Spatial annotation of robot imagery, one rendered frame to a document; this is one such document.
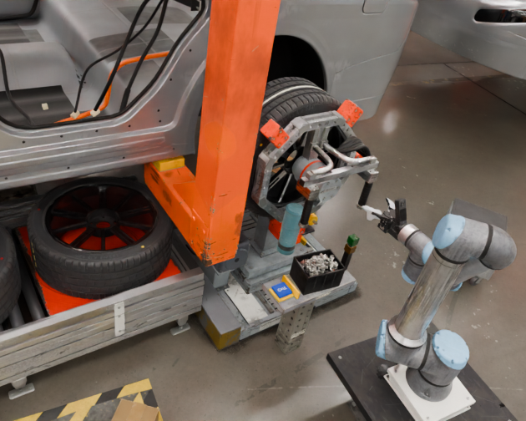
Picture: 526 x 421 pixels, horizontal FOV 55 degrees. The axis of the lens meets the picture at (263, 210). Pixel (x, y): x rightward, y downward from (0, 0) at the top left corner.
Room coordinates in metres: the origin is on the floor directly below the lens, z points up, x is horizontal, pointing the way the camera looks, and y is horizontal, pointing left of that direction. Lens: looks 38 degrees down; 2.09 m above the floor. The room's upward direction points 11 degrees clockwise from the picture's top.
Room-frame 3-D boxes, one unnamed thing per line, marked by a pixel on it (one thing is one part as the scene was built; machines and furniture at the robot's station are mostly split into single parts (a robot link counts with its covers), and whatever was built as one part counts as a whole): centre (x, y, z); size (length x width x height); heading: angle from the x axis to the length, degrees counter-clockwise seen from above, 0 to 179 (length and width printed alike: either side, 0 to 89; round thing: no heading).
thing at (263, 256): (2.11, -0.05, 0.32); 0.40 x 0.30 x 0.28; 130
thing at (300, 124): (1.98, -0.16, 0.85); 0.54 x 0.07 x 0.54; 130
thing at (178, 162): (2.05, 0.52, 0.71); 0.14 x 0.14 x 0.05; 40
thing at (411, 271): (1.62, -0.69, 0.69); 0.12 x 0.09 x 0.12; 82
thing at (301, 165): (1.92, -0.21, 0.85); 0.21 x 0.14 x 0.14; 40
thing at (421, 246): (1.62, -0.68, 0.81); 0.12 x 0.09 x 0.10; 40
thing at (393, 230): (1.75, -0.57, 0.80); 0.12 x 0.08 x 0.09; 40
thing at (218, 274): (2.00, 0.21, 0.26); 0.42 x 0.18 x 0.35; 40
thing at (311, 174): (1.82, -0.16, 1.03); 0.19 x 0.18 x 0.11; 40
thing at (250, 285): (2.13, -0.08, 0.13); 0.50 x 0.36 x 0.10; 130
